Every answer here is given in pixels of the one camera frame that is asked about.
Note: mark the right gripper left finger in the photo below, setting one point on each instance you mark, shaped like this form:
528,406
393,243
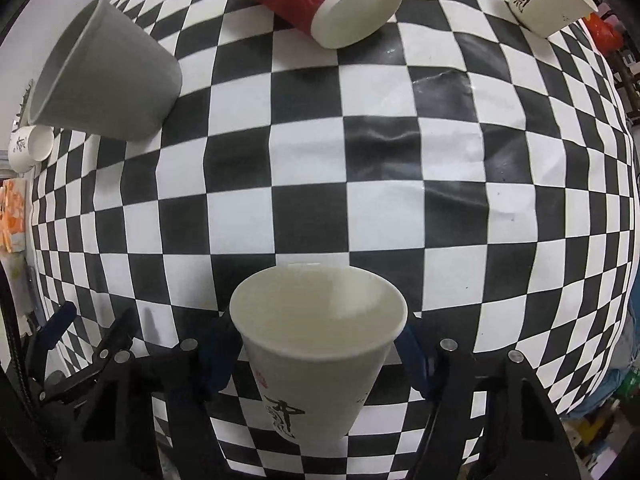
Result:
189,376

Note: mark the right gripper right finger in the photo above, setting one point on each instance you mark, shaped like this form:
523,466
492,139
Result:
523,435

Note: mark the white bamboo print paper cup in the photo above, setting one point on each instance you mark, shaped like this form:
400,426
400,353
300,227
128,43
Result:
316,338

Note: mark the white calligraphy cup left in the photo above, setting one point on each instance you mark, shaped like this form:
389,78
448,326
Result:
29,146

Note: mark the orange snack bag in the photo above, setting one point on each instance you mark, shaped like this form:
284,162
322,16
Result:
12,215

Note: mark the black white checkered tablecloth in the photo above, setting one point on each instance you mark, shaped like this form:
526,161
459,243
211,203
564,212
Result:
484,171

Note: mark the grey ribbed mug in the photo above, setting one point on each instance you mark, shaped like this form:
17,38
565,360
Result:
106,76

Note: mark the red plastic bag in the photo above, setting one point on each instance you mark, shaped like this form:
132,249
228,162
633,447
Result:
606,38

